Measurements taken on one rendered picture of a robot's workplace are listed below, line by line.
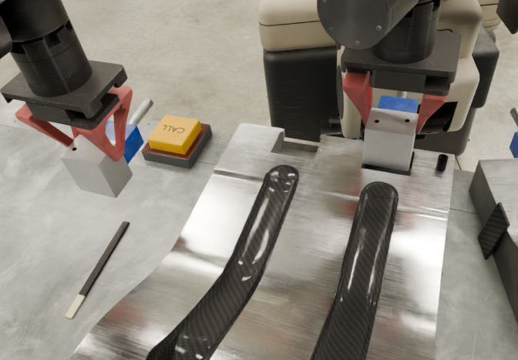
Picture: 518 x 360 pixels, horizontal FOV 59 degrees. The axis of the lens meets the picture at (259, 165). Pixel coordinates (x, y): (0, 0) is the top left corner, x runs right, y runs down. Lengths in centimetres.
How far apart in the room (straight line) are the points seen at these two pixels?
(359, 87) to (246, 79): 182
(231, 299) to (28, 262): 32
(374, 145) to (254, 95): 166
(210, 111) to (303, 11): 113
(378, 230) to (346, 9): 23
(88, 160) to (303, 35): 69
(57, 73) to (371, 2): 27
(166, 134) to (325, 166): 27
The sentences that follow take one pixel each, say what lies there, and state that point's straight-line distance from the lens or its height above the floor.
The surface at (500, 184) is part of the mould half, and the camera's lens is 59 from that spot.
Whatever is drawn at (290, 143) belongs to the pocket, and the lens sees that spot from 59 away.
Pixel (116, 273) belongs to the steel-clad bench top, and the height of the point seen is 80.
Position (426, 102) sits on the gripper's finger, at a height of 99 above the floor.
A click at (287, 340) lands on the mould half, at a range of 39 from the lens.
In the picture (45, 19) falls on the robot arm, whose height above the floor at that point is 111.
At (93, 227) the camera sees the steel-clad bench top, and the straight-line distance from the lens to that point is 66.
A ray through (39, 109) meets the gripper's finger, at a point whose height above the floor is 103.
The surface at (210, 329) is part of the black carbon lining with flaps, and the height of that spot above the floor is 91.
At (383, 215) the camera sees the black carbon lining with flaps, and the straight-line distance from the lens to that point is 49.
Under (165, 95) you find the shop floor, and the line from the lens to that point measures 227.
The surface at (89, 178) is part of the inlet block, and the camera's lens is 52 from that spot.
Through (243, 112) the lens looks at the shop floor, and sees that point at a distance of 206.
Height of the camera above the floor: 127
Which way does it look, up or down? 45 degrees down
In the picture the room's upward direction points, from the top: 9 degrees counter-clockwise
